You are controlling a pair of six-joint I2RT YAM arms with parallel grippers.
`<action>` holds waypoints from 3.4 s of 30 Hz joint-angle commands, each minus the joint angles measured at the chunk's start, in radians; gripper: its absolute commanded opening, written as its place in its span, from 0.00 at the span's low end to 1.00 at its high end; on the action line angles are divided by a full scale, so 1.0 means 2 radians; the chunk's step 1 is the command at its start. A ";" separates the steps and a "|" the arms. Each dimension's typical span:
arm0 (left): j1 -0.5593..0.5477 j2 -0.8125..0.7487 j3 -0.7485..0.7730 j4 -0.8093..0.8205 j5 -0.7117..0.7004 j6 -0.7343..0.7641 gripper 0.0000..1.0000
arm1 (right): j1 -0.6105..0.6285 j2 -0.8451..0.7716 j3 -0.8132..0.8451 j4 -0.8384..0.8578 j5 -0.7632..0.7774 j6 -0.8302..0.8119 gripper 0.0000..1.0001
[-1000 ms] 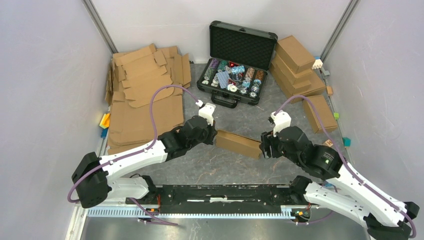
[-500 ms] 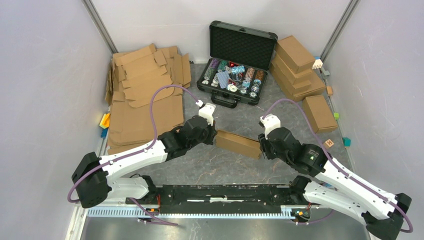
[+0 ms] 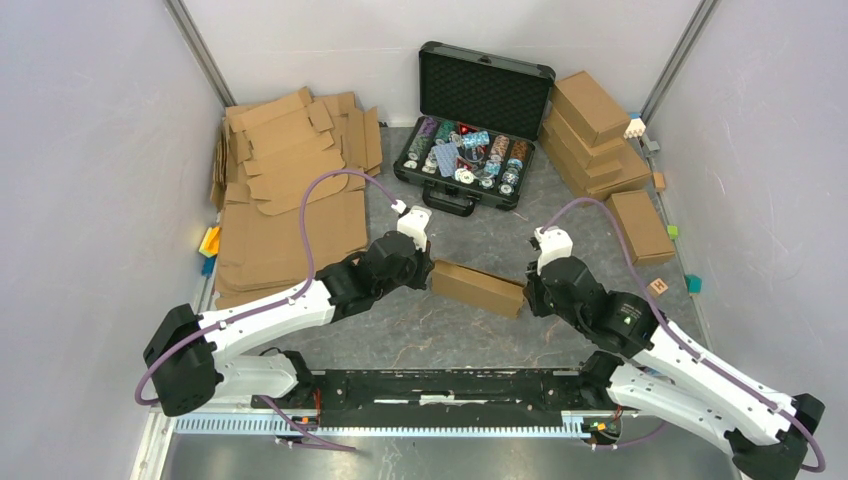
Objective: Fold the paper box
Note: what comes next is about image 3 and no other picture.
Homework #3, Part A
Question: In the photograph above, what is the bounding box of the white blue toy brick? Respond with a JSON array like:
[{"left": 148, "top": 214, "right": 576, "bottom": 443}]
[{"left": 623, "top": 113, "right": 647, "bottom": 139}]

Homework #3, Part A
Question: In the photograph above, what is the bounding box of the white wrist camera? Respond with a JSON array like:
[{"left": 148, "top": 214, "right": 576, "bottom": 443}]
[
  {"left": 391, "top": 200, "right": 432, "bottom": 252},
  {"left": 533, "top": 226, "right": 574, "bottom": 274}
]

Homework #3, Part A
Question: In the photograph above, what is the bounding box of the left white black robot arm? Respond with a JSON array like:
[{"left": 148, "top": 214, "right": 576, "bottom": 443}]
[{"left": 142, "top": 231, "right": 433, "bottom": 417}]

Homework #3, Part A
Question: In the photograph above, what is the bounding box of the wooden letter H block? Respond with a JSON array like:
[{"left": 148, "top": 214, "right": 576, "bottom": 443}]
[{"left": 647, "top": 278, "right": 669, "bottom": 298}]

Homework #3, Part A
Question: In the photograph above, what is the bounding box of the stack of flat cardboard blanks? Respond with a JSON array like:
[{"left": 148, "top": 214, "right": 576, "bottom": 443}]
[{"left": 210, "top": 87, "right": 383, "bottom": 309}]

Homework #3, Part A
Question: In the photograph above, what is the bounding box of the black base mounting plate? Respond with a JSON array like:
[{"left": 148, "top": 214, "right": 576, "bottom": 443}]
[{"left": 274, "top": 368, "right": 616, "bottom": 428}]

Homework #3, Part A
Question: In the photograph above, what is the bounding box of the black poker chip case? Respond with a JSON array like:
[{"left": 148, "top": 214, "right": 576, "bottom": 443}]
[{"left": 393, "top": 41, "right": 556, "bottom": 217}]

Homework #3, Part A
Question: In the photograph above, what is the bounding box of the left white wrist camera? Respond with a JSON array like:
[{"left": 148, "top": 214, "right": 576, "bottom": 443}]
[{"left": 391, "top": 200, "right": 432, "bottom": 252}]

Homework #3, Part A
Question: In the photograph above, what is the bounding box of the orange yellow toy block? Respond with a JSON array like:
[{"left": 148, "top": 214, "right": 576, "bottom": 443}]
[{"left": 198, "top": 226, "right": 221, "bottom": 258}]

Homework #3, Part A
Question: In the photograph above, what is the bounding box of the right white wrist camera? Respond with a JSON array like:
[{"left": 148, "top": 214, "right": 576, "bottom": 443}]
[{"left": 533, "top": 226, "right": 574, "bottom": 274}]

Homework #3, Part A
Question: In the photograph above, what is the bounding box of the single folded cardboard box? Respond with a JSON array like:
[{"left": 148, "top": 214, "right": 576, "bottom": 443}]
[{"left": 605, "top": 190, "right": 676, "bottom": 266}]

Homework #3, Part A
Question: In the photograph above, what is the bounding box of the teal cube block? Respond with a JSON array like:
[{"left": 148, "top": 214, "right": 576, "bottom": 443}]
[{"left": 684, "top": 274, "right": 703, "bottom": 295}]

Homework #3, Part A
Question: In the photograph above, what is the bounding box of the small wooden cube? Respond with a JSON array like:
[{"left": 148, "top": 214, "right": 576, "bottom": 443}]
[{"left": 652, "top": 172, "right": 667, "bottom": 193}]

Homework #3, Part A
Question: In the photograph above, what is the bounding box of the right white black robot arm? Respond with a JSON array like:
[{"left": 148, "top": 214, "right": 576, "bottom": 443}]
[{"left": 524, "top": 257, "right": 825, "bottom": 479}]

